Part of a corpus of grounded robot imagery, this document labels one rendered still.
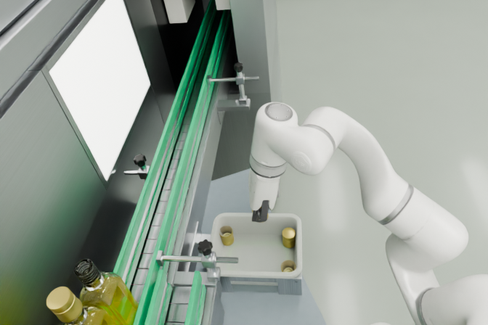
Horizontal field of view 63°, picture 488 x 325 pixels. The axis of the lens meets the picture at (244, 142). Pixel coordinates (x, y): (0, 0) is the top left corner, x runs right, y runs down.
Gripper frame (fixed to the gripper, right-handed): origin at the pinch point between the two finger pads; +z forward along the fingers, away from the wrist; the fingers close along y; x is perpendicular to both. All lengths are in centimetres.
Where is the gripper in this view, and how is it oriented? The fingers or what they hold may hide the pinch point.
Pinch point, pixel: (258, 207)
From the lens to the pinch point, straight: 90.7
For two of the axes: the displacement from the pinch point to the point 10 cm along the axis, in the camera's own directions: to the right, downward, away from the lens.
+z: -0.9, 7.0, 7.1
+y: 0.4, 7.1, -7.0
